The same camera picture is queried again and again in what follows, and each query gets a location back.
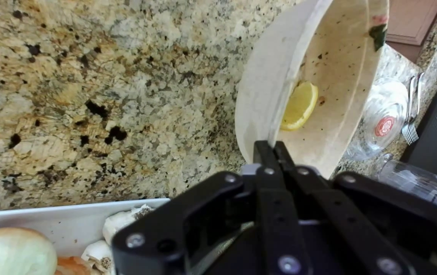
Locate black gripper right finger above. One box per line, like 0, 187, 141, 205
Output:
274, 141, 437, 275

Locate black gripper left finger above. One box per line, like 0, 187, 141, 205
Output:
109, 141, 311, 275

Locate cream bowl with speckles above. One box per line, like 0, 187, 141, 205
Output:
233, 0, 391, 181

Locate clear plastic container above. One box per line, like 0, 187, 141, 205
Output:
374, 158, 437, 215

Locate clear plastic wrap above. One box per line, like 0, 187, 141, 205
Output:
339, 45, 424, 166

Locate yellow lemon slice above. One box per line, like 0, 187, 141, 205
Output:
279, 82, 319, 134

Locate white mushroom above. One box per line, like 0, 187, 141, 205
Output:
100, 204, 154, 248
79, 241, 115, 275

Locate brown onion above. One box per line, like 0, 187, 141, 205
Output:
54, 256, 93, 275

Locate wooden lower cabinets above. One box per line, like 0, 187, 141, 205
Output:
384, 0, 437, 50

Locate white rectangular plate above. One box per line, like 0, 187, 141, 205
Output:
0, 198, 170, 275

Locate large pale yellow onion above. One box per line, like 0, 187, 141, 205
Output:
0, 227, 59, 275

